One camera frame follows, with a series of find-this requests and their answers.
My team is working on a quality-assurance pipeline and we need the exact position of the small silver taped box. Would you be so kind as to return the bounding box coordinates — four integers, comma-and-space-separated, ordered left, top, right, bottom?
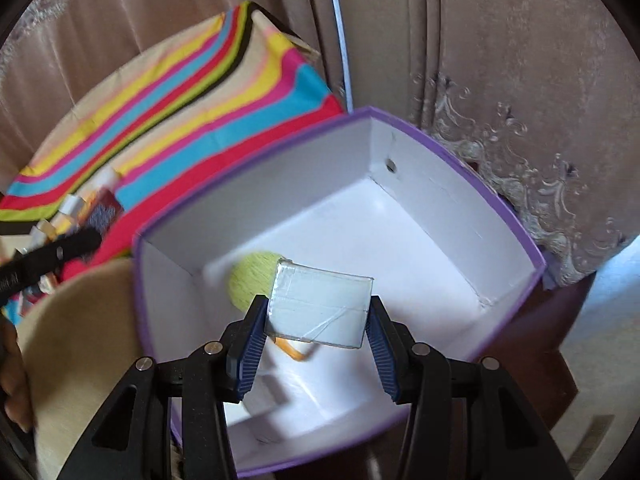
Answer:
265, 260, 374, 349

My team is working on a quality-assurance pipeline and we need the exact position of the person's hand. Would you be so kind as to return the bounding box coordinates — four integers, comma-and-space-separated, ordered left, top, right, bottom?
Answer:
1, 316, 34, 432

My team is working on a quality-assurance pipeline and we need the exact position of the green fuzzy ball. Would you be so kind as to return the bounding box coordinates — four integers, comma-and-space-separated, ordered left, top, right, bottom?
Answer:
227, 252, 284, 313

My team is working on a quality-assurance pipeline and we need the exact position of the patterned dark small box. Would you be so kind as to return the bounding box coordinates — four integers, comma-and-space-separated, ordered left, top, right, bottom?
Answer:
85, 196, 122, 235

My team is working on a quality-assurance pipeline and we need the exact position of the striped colourful cloth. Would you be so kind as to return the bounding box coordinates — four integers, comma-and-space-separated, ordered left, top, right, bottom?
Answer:
1, 1, 343, 264

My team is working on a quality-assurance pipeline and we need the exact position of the white cable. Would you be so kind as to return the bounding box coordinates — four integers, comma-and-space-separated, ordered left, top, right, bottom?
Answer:
322, 0, 356, 114

